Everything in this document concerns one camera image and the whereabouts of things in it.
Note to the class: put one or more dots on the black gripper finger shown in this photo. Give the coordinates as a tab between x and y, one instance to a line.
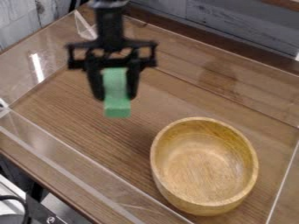
132	76
95	79

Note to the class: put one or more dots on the brown wooden bowl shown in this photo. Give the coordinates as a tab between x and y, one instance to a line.
204	165

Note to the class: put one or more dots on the clear acrylic corner bracket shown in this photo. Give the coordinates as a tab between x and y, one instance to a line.
85	30

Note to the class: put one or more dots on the green rectangular block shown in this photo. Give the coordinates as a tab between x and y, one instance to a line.
116	101

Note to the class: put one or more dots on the black metal table frame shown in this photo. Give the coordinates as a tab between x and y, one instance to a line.
45	209

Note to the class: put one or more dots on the clear acrylic tray wall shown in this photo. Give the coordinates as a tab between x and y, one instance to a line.
91	160

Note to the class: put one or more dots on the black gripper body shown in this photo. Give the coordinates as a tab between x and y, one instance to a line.
120	49

